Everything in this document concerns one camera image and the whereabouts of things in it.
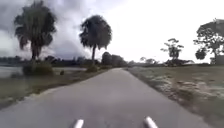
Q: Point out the distant tree line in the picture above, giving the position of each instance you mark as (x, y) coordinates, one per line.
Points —
(13, 60)

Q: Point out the slim palm tree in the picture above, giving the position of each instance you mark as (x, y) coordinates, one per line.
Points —
(95, 32)

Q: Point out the dry patchy grass field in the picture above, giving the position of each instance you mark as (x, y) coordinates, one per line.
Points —
(190, 83)

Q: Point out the low bush under palm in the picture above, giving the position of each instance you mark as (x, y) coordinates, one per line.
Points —
(37, 68)

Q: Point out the dark bush clump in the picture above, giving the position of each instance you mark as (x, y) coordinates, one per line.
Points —
(113, 60)

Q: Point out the grass verge with bare patches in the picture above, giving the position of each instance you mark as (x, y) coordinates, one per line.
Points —
(30, 86)

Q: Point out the pale water surface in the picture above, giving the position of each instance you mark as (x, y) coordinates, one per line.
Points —
(10, 71)

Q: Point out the thin sparse tree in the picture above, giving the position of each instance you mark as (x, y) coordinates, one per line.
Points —
(173, 49)

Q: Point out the robot's own part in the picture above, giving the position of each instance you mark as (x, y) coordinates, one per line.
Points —
(79, 123)
(150, 122)

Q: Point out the grey paved path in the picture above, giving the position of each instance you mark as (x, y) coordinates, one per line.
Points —
(113, 100)

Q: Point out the large palm tree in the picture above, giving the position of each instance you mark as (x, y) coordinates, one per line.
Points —
(35, 28)

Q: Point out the low building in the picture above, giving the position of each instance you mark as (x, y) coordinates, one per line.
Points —
(181, 61)

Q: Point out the broad leafy tree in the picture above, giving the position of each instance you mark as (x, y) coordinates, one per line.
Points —
(211, 38)

